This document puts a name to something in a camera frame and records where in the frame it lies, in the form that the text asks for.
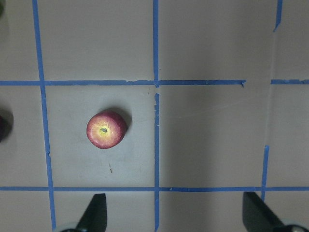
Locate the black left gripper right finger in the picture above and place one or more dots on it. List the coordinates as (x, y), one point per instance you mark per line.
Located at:
(257, 216)

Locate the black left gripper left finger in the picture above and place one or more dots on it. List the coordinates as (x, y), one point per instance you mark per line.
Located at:
(95, 215)

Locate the dark red apple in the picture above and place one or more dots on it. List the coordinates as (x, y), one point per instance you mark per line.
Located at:
(2, 128)

